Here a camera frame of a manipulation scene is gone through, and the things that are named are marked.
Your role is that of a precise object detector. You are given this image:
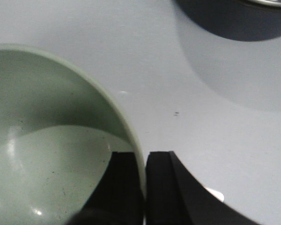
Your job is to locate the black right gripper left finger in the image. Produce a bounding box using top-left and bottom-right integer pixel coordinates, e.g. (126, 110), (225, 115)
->
(69, 152), (144, 225)

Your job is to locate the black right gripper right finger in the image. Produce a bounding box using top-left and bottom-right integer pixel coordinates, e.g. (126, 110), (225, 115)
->
(146, 151), (255, 225)

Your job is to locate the dark blue saucepan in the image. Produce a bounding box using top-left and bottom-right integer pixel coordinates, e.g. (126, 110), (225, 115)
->
(177, 0), (281, 42)

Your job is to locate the light green bowl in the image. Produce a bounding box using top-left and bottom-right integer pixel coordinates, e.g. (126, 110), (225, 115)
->
(0, 44), (146, 225)

